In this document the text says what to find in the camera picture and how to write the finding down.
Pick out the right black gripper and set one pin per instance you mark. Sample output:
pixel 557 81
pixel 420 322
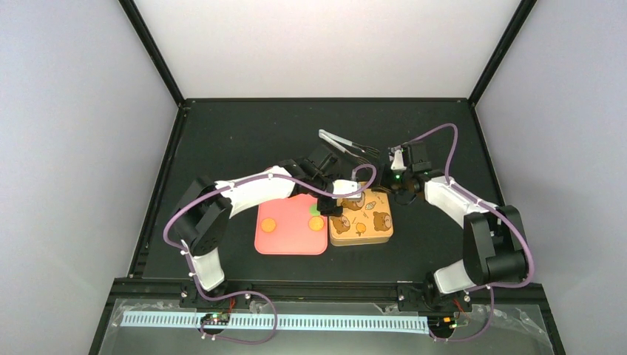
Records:
pixel 381 180

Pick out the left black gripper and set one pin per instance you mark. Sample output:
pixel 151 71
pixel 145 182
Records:
pixel 328 208

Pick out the green round cookie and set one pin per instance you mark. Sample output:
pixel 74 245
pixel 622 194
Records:
pixel 313 210

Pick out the clear plastic tin lid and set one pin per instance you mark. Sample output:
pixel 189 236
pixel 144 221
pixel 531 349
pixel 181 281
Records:
pixel 369 215

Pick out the pink plastic tray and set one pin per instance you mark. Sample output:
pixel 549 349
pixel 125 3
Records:
pixel 282 228

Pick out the gold cookie tin box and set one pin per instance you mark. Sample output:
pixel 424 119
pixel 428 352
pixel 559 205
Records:
pixel 355 240

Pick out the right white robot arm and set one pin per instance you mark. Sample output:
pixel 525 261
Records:
pixel 494 249

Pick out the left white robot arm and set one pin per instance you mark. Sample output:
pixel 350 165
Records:
pixel 199 222

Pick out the large round sugar cookie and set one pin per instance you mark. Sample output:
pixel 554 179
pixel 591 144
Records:
pixel 316 223

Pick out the right circuit board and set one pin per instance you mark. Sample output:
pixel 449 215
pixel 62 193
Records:
pixel 443 322

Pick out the circuit board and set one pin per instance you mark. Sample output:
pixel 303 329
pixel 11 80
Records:
pixel 215 319
pixel 443 322

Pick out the left circuit board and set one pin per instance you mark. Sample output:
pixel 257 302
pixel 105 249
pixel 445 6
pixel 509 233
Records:
pixel 215 319

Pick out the clear plastic sheet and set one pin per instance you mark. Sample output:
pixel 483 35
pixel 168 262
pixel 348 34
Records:
pixel 504 329

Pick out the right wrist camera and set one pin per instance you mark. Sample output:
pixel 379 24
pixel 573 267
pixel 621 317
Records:
pixel 397 163

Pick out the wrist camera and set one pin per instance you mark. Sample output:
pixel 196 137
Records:
pixel 346 189
pixel 397 163

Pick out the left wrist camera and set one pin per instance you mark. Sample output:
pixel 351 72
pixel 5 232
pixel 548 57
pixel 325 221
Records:
pixel 346 189

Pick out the white slotted cable rail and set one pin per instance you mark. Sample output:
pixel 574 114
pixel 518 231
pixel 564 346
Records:
pixel 284 322

